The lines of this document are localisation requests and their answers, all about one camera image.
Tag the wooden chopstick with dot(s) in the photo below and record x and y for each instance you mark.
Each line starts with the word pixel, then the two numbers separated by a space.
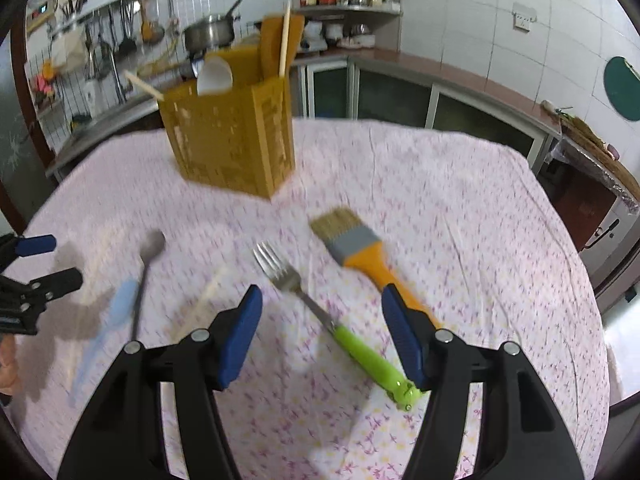
pixel 142 85
pixel 285 40
pixel 202 302

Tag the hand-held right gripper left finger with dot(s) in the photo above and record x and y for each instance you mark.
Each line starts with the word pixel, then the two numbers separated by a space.
pixel 240 335

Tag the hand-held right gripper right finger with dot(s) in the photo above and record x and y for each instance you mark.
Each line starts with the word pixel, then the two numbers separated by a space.
pixel 402 340

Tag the stack of plates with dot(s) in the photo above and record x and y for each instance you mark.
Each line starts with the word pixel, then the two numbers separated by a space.
pixel 357 37

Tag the metal spoon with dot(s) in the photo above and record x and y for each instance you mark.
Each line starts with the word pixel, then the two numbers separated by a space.
pixel 156 245

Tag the floral pink tablecloth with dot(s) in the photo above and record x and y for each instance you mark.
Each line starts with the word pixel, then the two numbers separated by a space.
pixel 450 260

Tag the cup of knives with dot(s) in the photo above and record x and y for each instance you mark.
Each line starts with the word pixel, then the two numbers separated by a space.
pixel 74 5

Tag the row of hanging kitchen utensils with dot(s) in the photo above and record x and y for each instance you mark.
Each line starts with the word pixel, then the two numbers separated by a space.
pixel 125 40

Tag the beige controller box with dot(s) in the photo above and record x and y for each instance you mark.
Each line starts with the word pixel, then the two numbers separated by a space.
pixel 40 10

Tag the round green cutting board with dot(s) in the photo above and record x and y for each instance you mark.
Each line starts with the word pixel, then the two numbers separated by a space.
pixel 624 90

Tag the white wall socket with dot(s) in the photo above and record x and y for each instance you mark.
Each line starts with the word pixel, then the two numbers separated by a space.
pixel 524 17

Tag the dark wooden glass door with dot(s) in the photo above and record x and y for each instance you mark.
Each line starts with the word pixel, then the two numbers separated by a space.
pixel 15 160

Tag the light blue plastic scraper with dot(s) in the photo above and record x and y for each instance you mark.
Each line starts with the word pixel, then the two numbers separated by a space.
pixel 120 305

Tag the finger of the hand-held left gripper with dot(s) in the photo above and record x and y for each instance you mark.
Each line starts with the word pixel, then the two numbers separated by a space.
pixel 35 245
pixel 60 280

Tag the white hanging cloth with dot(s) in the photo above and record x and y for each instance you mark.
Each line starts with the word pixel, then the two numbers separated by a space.
pixel 67 50

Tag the person's left hand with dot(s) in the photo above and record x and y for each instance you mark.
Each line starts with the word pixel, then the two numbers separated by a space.
pixel 6 365

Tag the steel cooking pot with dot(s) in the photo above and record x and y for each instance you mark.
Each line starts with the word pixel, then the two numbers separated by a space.
pixel 210 32

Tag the foil covered side table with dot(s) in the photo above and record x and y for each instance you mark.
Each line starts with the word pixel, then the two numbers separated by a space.
pixel 585 200

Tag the black ladle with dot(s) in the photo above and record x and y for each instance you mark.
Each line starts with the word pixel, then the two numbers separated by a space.
pixel 235 7

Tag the yellow slotted utensil holder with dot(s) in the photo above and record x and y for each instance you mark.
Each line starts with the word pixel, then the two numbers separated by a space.
pixel 230 135

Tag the white plastic rice spoon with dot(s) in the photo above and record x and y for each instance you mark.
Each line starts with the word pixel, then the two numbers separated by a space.
pixel 215 77

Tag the kitchen counter with cabinets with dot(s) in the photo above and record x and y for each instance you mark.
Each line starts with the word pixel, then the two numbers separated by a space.
pixel 400 90

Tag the white soap bottle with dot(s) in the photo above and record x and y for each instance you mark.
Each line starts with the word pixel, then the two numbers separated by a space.
pixel 90 97

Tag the metal wall rack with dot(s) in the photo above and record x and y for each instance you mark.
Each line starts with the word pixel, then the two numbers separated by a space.
pixel 110 2

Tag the metal faucet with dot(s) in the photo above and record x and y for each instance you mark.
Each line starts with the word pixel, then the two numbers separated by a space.
pixel 112 67

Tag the wooden cutting board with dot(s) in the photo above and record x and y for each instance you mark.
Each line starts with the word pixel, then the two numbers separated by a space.
pixel 595 142

